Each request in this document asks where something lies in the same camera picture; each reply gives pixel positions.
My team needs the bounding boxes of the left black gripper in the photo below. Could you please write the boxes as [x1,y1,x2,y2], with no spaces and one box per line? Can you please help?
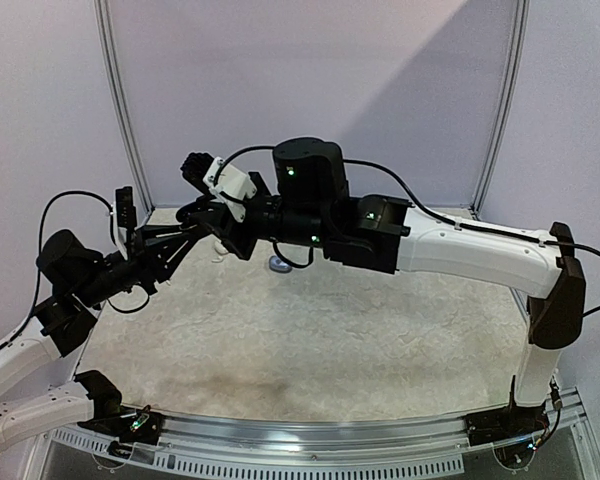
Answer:
[73,223,197,307]

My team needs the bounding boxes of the purple earbud charging case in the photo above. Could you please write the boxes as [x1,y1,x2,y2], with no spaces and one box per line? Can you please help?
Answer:
[268,255,293,274]

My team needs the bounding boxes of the black earbud case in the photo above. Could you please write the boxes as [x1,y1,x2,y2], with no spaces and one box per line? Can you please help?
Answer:
[175,203,204,225]

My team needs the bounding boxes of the white earbud case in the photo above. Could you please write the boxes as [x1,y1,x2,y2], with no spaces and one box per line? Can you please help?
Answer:
[214,241,229,255]

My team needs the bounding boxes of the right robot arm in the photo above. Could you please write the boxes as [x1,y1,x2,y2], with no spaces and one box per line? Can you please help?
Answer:
[177,137,586,436]

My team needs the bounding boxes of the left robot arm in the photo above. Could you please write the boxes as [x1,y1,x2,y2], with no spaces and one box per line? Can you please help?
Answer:
[0,225,207,453]

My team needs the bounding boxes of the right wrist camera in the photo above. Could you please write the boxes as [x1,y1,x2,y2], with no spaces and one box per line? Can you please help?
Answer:
[180,152,257,223]

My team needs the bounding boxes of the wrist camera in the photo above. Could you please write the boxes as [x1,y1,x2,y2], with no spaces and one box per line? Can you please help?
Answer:
[110,186,137,260]
[180,152,257,223]

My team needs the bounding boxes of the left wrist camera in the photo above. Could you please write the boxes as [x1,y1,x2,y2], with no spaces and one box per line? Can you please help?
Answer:
[110,186,137,260]

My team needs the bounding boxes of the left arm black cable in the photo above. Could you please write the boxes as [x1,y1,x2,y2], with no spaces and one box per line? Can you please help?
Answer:
[0,190,149,364]

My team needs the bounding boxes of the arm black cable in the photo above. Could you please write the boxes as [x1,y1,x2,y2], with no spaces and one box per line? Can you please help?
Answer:
[0,190,149,364]
[219,144,600,317]

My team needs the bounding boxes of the left aluminium corner post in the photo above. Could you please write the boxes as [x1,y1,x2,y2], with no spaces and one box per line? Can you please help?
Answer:
[94,0,155,213]

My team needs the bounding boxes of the aluminium corner post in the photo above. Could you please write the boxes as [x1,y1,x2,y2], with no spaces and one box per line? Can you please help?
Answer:
[94,0,155,213]
[471,1,529,218]

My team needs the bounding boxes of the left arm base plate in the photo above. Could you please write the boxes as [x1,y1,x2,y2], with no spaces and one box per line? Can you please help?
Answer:
[77,408,166,445]

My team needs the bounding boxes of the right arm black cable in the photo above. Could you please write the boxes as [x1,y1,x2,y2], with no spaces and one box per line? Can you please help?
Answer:
[219,144,600,317]

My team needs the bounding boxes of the aluminium front rail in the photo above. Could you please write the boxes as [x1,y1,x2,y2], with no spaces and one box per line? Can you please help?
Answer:
[25,389,600,479]

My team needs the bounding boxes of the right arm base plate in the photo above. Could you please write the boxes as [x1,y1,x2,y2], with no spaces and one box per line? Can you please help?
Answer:
[463,406,549,446]

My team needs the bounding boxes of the right aluminium corner post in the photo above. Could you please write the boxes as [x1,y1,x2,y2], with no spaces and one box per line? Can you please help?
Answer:
[471,1,529,218]

